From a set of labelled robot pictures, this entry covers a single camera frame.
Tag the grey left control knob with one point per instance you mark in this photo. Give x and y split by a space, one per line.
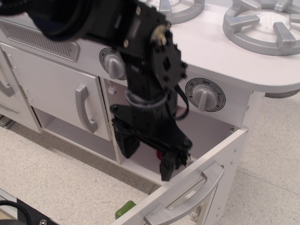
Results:
112 63

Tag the green toy bell pepper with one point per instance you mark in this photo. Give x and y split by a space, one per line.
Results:
124 209

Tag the silver stove burner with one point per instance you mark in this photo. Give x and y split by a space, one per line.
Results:
177 11
269 27

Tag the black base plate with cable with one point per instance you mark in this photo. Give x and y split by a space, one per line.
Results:
26 215

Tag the red toy on lower shelf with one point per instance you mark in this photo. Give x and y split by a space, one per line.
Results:
159 155

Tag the grey control knob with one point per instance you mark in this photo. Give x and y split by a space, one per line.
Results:
205 95
112 63

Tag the white far left door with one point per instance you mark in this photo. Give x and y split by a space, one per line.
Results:
13 103

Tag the grey right control knob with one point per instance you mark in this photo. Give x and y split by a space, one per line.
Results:
205 95

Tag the white cabinet door grey handle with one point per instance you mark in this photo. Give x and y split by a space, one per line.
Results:
63 92

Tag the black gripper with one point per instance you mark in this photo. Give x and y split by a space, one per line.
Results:
154 128

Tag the silver right stove burner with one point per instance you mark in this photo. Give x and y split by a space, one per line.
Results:
269 27

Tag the white toy oven door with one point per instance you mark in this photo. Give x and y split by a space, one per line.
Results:
208 178

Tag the white toy kitchen unit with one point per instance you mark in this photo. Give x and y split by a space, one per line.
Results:
244 77

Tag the silver vent grille panel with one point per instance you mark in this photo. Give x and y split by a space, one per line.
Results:
36 39

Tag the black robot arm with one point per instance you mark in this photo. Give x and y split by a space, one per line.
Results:
153 66

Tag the silver middle stove burner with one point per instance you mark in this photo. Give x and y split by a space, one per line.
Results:
177 11

